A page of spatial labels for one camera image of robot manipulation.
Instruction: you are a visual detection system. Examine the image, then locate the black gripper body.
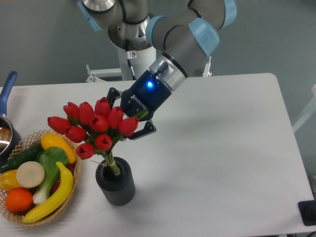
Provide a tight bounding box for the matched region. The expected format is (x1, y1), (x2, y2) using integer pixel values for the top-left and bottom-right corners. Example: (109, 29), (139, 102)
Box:
(121, 70), (171, 119)

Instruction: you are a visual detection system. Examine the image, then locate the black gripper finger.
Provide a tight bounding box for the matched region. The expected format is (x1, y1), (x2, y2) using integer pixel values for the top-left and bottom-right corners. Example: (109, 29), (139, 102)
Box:
(121, 119), (157, 141)
(106, 87), (122, 108)

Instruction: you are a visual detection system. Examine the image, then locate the red tulip bouquet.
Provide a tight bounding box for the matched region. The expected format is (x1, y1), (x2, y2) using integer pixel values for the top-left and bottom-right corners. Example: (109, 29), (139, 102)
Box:
(47, 97), (148, 176)

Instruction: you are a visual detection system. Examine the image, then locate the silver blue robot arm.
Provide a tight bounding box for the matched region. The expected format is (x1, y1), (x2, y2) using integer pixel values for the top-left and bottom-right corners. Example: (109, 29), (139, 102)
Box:
(78, 0), (237, 140)

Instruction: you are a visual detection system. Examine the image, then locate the dark grey ribbed vase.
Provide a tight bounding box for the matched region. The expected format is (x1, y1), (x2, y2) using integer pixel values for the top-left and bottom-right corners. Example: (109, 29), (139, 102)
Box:
(95, 157), (135, 206)

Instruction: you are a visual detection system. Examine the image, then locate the yellow lemon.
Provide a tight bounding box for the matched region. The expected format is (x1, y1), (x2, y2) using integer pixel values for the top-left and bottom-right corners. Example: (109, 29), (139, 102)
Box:
(40, 133), (77, 164)

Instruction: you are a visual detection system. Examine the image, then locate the red fruit in basket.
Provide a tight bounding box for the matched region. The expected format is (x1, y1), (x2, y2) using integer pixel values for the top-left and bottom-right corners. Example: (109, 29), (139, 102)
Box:
(51, 164), (75, 194)

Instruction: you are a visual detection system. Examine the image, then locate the green bok choy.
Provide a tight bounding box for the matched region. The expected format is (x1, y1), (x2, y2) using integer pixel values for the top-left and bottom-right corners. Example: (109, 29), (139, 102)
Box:
(33, 147), (68, 205)

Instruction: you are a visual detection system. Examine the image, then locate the woven wicker basket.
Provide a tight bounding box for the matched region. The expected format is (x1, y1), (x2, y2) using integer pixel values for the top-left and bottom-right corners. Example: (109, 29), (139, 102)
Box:
(0, 128), (82, 227)

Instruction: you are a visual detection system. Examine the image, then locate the green cucumber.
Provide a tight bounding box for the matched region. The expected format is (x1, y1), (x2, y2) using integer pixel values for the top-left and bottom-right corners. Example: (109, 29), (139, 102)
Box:
(0, 143), (43, 174)

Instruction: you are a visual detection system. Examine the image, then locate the beige round disc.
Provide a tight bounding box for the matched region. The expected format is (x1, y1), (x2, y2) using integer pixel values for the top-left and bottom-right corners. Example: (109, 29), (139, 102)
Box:
(16, 161), (45, 188)

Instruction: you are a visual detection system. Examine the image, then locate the yellow banana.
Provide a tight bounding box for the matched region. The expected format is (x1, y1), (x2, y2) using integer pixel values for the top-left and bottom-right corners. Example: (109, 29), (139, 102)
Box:
(22, 161), (74, 224)

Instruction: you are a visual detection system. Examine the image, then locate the yellow bell pepper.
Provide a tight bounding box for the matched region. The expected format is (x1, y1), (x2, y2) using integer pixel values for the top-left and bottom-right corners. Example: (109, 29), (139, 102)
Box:
(0, 169), (23, 192)

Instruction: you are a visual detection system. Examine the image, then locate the orange fruit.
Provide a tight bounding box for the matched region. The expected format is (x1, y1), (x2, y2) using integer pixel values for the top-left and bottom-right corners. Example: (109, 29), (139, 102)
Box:
(5, 188), (33, 212)

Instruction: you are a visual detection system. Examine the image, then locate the black device at edge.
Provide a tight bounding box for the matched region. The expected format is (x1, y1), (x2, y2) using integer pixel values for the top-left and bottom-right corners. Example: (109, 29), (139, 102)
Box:
(298, 200), (316, 226)

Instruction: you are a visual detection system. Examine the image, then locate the white table clamp bracket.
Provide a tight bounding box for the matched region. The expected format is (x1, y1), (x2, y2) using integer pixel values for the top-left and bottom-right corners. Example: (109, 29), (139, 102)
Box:
(86, 64), (122, 83)

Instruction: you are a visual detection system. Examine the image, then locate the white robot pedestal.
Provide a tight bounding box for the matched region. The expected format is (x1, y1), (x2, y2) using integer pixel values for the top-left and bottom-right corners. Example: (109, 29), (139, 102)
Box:
(107, 21), (158, 81)

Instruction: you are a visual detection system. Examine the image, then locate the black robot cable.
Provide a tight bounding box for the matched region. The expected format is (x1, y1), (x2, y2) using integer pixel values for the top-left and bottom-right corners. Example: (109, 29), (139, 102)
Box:
(124, 39), (137, 81)

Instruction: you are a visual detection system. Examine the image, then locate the blue handled saucepan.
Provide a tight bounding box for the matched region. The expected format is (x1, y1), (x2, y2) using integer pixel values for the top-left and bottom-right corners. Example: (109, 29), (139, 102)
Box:
(0, 71), (21, 166)

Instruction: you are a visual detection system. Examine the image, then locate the white frame at right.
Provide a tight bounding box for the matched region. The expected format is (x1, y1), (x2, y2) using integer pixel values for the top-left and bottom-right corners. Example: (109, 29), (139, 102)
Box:
(292, 84), (316, 133)

